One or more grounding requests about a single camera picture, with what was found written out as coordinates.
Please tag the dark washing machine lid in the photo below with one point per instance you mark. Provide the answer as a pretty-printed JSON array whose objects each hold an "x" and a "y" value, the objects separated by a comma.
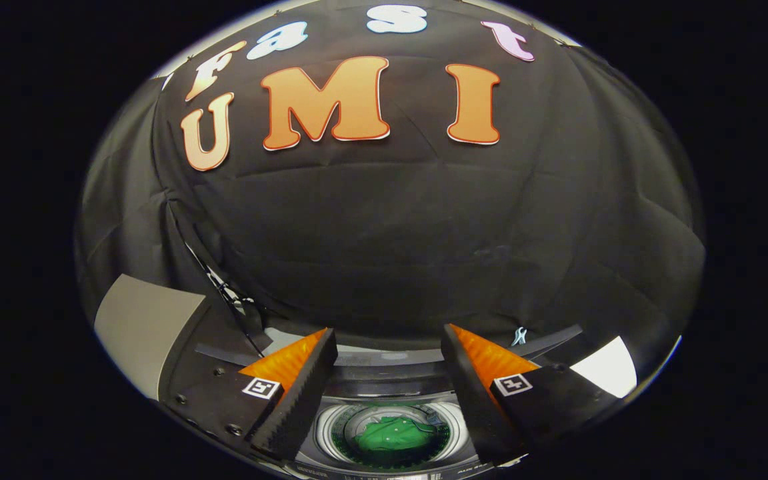
[{"x": 330, "y": 433}]

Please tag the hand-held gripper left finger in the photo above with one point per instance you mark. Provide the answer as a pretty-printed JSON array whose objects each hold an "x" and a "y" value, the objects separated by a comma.
[{"x": 304, "y": 393}]

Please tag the green polo shirt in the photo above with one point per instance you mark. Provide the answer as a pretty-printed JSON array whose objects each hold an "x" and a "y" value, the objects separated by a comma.
[{"x": 394, "y": 433}]

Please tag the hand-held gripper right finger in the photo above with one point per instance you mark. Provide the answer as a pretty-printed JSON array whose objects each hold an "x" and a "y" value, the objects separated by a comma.
[{"x": 474, "y": 400}]

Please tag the grey washing machine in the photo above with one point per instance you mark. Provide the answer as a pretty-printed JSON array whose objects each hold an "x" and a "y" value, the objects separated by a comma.
[{"x": 390, "y": 383}]

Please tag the light blue clip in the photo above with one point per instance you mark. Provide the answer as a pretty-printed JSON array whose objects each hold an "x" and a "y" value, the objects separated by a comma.
[{"x": 519, "y": 336}]

